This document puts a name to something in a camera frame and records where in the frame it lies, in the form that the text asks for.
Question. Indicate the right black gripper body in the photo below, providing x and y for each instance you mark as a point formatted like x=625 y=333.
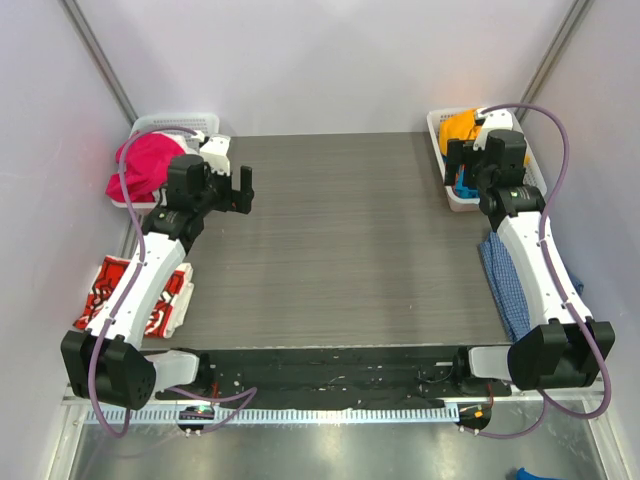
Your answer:
x=461 y=163

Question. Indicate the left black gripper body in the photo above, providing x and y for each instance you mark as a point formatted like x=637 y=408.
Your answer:
x=236 y=198

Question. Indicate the orange yellow t shirt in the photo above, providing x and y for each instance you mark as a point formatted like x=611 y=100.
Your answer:
x=464 y=127

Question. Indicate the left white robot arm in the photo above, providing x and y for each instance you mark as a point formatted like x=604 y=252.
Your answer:
x=104 y=362

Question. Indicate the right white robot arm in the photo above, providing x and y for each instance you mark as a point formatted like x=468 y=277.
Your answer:
x=565 y=343

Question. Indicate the right white plastic basket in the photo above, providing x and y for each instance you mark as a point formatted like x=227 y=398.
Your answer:
x=434 y=119

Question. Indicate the white plastic basket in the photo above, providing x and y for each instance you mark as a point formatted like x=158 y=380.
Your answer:
x=434 y=119
x=183 y=124

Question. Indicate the blue t shirt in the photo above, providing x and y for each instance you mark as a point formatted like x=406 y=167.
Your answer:
x=460 y=189

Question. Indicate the pink t shirt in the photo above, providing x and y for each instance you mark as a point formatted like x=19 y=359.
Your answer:
x=147 y=162

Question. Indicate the left white plastic basket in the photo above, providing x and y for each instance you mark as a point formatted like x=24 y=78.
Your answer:
x=183 y=124

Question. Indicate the red white printed t shirt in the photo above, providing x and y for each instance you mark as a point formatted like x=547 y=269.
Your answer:
x=169 y=311

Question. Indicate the blue checkered shirt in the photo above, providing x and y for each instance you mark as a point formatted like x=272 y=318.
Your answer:
x=505 y=287

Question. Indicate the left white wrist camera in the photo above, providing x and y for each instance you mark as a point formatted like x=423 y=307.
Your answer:
x=213 y=149

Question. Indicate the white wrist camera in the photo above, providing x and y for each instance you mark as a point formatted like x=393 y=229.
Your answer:
x=500 y=119
x=213 y=149

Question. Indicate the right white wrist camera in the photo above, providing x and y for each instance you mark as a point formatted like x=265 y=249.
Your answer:
x=500 y=119

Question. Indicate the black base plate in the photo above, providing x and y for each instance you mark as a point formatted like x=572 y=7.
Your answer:
x=342 y=377

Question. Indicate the white slotted cable duct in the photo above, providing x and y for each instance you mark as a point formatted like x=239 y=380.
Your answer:
x=184 y=414

